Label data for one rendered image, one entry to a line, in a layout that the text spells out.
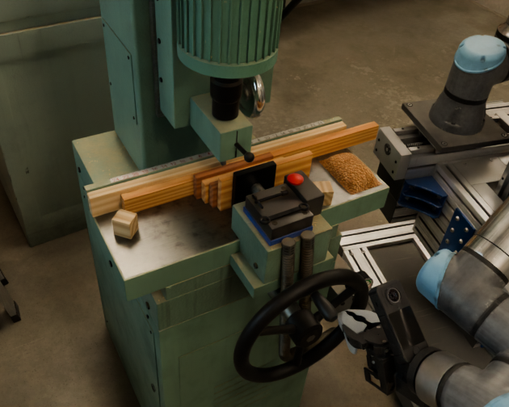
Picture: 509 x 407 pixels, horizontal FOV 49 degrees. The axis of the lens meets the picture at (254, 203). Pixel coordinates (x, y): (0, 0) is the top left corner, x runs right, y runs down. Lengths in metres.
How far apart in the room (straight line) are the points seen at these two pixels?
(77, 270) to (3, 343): 0.37
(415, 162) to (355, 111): 1.58
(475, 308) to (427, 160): 0.89
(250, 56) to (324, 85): 2.44
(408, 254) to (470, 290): 1.31
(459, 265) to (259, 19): 0.47
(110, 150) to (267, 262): 0.61
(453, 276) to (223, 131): 0.49
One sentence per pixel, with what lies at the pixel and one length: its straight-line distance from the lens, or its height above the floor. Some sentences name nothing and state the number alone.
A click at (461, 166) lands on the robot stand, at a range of 1.68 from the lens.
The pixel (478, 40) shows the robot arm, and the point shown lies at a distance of 1.61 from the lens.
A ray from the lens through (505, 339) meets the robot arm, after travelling 0.80.
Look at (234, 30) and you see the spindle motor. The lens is 0.91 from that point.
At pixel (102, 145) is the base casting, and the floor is 0.80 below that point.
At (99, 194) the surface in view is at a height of 0.95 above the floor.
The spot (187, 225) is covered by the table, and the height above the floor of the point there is 0.90.
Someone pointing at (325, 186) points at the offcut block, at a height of 0.94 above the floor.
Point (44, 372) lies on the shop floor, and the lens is 2.02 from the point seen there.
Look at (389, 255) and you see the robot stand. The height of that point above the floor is 0.21.
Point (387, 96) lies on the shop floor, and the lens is 3.37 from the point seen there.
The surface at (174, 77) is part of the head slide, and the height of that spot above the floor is 1.12.
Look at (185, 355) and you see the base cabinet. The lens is 1.28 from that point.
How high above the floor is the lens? 1.68
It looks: 43 degrees down
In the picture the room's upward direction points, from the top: 5 degrees clockwise
